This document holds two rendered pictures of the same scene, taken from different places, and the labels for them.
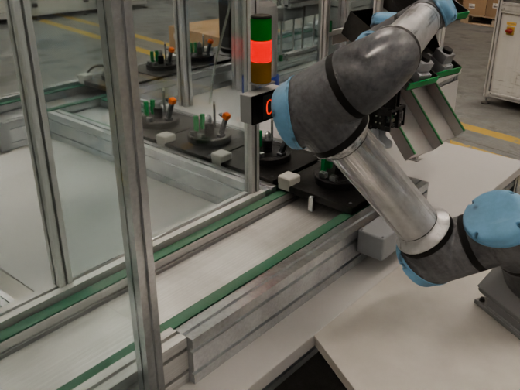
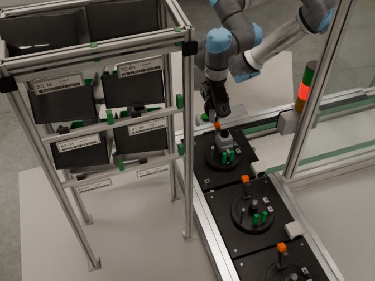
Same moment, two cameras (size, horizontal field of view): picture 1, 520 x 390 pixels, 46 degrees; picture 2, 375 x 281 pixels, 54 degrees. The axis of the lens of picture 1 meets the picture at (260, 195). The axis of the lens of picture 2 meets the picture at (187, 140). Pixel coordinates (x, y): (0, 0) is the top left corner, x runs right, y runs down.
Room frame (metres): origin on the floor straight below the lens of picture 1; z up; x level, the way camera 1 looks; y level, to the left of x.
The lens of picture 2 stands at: (2.32, 0.12, 2.02)
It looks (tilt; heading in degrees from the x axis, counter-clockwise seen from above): 48 degrees down; 211
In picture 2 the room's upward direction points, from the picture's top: straight up
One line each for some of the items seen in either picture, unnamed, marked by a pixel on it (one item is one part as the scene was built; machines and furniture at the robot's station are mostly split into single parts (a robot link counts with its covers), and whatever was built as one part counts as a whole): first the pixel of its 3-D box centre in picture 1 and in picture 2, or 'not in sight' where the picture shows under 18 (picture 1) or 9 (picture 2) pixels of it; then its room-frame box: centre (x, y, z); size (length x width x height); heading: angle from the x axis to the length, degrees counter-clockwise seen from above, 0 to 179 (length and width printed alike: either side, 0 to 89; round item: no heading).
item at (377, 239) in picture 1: (392, 228); (221, 119); (1.31, -0.32, 0.93); 0.21 x 0.07 x 0.06; 139
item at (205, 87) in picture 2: (383, 104); (214, 87); (1.45, -0.30, 1.21); 0.09 x 0.08 x 0.12; 49
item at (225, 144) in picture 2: not in sight; (225, 141); (1.53, -0.21, 1.06); 0.08 x 0.04 x 0.07; 49
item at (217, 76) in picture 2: not in sight; (216, 69); (1.45, -0.30, 1.29); 0.08 x 0.08 x 0.05
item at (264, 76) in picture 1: (261, 71); (304, 101); (1.45, 0.00, 1.29); 0.05 x 0.05 x 0.05
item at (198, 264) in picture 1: (261, 237); (294, 151); (1.31, 0.00, 0.91); 0.84 x 0.28 x 0.10; 139
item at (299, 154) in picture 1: (267, 143); (253, 207); (1.69, -0.02, 1.01); 0.24 x 0.24 x 0.13; 49
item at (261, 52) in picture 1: (261, 50); (308, 88); (1.45, 0.00, 1.34); 0.05 x 0.05 x 0.05
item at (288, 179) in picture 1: (289, 181); (258, 169); (1.51, -0.08, 0.97); 0.05 x 0.05 x 0.04; 49
